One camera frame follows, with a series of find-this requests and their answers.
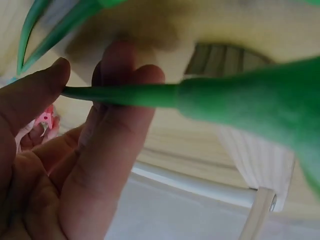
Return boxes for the pink clothes peg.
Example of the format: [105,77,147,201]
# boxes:
[36,104,61,131]

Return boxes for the person's left hand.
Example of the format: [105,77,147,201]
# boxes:
[0,41,166,240]

